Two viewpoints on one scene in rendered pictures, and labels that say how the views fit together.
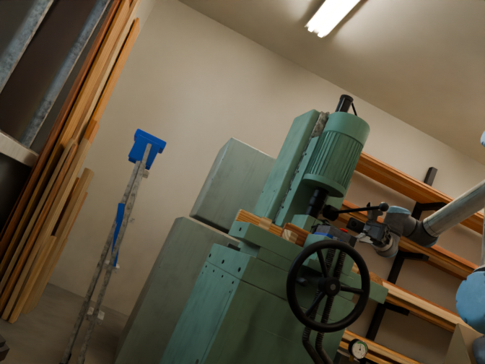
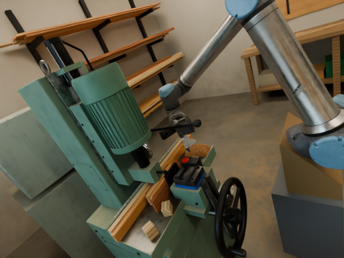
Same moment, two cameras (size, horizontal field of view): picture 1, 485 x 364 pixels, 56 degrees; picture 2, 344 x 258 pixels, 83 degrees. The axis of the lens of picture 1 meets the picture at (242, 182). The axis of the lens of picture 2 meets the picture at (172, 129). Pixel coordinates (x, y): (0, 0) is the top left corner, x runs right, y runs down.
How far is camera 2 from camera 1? 1.28 m
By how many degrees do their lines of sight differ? 48
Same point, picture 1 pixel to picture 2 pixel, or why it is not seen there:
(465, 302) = (325, 159)
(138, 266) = (14, 209)
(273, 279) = (186, 238)
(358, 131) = (119, 80)
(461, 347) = (293, 155)
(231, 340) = not seen: outside the picture
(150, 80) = not seen: outside the picture
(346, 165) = (137, 115)
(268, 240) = (167, 237)
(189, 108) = not seen: outside the picture
